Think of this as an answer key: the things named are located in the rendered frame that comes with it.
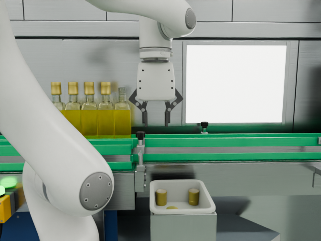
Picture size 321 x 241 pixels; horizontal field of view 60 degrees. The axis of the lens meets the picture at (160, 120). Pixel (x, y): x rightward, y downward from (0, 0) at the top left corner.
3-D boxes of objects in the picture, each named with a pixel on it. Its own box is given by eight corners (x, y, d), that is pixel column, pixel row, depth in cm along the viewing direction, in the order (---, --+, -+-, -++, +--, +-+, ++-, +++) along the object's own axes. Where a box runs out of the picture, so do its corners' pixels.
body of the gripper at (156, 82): (173, 58, 77) (173, 99, 78) (136, 58, 76) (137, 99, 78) (176, 56, 69) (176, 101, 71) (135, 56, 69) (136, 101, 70)
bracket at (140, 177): (146, 181, 98) (146, 162, 97) (145, 192, 89) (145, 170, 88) (136, 181, 98) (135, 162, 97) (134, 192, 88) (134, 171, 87)
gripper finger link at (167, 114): (176, 100, 76) (176, 125, 77) (164, 101, 76) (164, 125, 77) (177, 101, 73) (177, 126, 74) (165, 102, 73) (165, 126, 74)
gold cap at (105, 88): (111, 93, 101) (111, 82, 100) (110, 94, 97) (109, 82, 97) (101, 93, 101) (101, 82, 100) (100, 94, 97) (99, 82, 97)
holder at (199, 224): (197, 218, 101) (198, 177, 98) (215, 269, 73) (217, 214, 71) (150, 219, 100) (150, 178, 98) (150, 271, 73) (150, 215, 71)
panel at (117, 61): (282, 125, 118) (286, 42, 113) (285, 125, 115) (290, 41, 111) (68, 125, 115) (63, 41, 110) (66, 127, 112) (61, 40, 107)
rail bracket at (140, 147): (145, 160, 99) (145, 125, 97) (145, 177, 82) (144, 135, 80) (137, 160, 99) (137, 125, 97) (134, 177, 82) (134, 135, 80)
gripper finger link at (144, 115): (147, 101, 76) (147, 125, 77) (135, 101, 76) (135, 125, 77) (147, 102, 73) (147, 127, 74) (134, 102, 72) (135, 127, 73)
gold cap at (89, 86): (95, 93, 101) (95, 82, 100) (93, 94, 97) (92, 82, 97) (85, 93, 101) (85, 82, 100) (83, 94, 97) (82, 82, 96)
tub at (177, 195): (201, 203, 94) (201, 179, 93) (217, 241, 72) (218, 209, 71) (149, 204, 94) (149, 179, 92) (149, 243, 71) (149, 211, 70)
